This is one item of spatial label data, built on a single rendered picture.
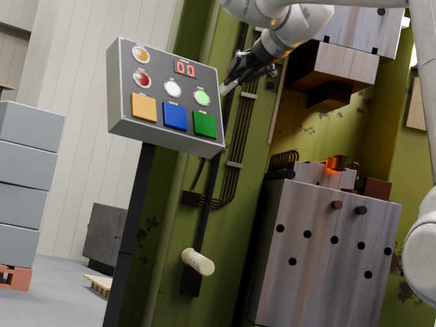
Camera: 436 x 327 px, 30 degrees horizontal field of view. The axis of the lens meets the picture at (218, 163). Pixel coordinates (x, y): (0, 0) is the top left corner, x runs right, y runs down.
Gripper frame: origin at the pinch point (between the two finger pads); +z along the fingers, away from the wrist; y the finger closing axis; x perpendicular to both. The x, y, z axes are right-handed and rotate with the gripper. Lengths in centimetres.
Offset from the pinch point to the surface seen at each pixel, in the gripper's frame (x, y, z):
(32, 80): 415, 176, 567
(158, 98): -1.3, -14.8, 13.1
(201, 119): -4.7, -1.2, 12.4
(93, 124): 370, 247, 556
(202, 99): 2.8, -0.1, 12.7
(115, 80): 2.7, -26.9, 15.5
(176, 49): 59, 23, 57
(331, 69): 17.6, 40.4, -2.2
